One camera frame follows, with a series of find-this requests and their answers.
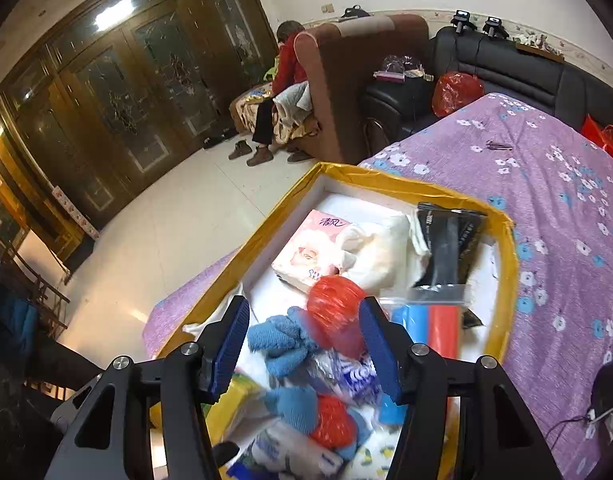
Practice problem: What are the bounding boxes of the blue and red knit glove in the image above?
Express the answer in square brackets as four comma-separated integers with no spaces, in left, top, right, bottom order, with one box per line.
[264,385,372,453]

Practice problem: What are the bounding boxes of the black foil packet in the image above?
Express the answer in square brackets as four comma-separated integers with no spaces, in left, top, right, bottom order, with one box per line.
[411,202,488,306]

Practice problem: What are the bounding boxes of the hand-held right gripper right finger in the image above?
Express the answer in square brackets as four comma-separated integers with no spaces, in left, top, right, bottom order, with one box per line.
[359,296,560,480]

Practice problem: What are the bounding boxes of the black leather sofa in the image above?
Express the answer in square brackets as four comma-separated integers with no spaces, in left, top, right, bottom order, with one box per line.
[364,25,613,161]

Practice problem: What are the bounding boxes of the black cylindrical motor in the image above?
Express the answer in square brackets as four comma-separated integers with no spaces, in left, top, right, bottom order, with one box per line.
[541,355,613,443]

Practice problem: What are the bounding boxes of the brown armchair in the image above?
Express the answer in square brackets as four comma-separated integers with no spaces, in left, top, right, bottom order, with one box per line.
[229,14,430,163]

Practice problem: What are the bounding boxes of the yellow cardboard box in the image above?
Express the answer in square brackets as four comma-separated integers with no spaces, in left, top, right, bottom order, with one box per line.
[149,161,517,480]

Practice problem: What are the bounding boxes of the pack of coloured rolls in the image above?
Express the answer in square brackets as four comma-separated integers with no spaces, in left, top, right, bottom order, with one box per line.
[381,295,480,426]

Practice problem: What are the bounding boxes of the white green tissue pack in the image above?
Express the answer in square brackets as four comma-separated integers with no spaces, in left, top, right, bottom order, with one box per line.
[249,417,346,480]

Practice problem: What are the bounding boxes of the black slippers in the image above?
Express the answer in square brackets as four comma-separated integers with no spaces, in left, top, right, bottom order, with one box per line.
[202,129,240,150]

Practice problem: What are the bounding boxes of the brown board with ornaments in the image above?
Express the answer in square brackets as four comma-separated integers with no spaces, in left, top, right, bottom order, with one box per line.
[517,32,565,63]

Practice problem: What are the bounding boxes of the blue cloth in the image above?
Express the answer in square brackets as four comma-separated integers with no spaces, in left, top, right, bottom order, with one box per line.
[0,297,40,356]

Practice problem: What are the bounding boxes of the blue white printed bag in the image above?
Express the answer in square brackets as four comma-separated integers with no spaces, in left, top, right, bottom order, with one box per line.
[306,347,387,406]

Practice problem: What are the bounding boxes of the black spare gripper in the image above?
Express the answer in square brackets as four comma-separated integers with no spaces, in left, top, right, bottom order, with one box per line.
[481,16,510,40]
[449,10,475,36]

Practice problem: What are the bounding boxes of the yellow green packet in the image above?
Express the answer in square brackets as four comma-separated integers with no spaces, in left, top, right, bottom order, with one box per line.
[204,370,270,443]

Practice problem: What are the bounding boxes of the red mesh sponge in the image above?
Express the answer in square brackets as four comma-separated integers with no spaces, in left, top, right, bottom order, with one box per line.
[306,276,368,358]

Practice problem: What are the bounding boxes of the printed blanket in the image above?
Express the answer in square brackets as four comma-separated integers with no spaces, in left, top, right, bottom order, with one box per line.
[229,82,320,148]

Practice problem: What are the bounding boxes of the dark wooden cabinet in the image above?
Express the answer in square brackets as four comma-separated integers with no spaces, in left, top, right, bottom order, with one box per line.
[0,0,282,281]

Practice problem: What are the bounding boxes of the lemon print tissue pack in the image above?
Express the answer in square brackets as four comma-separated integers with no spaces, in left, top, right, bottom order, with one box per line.
[344,425,402,480]

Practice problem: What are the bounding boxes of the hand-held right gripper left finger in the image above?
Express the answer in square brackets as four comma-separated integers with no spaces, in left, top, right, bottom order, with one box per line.
[44,295,250,480]

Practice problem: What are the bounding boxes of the white cloth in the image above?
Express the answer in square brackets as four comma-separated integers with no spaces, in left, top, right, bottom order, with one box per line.
[337,212,432,293]

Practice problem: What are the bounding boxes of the wooden chair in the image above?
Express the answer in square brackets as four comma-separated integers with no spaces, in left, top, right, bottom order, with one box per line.
[0,240,72,341]

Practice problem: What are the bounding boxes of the pink tissue pack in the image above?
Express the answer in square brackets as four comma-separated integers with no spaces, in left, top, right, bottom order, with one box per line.
[271,209,357,293]

